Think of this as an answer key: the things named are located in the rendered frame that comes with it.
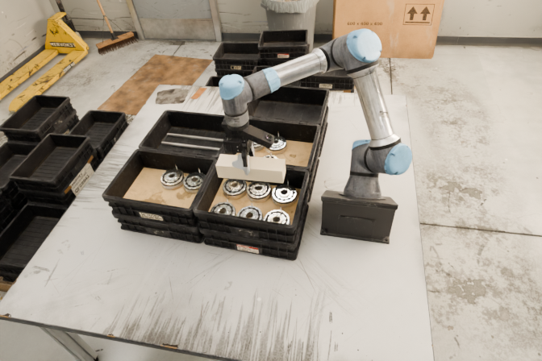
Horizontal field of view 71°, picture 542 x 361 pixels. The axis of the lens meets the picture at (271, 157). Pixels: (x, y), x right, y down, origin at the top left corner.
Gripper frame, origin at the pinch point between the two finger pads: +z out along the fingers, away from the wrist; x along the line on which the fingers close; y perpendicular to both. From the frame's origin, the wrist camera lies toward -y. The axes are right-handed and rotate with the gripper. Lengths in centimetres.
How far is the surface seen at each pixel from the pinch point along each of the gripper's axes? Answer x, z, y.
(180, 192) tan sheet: -5.9, 26.4, 36.1
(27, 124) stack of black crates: -82, 60, 191
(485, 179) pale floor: -113, 110, -130
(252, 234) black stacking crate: 11.6, 25.1, -0.2
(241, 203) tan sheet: -3.7, 26.5, 8.0
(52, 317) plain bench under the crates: 49, 39, 69
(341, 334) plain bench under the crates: 38, 40, -36
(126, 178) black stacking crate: -7, 21, 60
